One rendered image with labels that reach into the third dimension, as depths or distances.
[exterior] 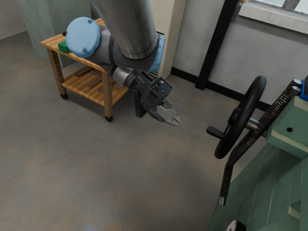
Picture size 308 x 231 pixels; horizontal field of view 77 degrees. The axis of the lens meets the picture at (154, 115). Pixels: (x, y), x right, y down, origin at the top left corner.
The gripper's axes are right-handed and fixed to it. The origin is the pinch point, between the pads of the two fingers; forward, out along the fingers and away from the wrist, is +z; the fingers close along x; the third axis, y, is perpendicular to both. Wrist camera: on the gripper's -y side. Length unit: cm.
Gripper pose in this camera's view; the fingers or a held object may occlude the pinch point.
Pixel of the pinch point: (176, 123)
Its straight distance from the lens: 62.2
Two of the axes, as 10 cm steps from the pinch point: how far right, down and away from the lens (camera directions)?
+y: 4.1, -5.0, -7.6
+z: 7.3, 6.8, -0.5
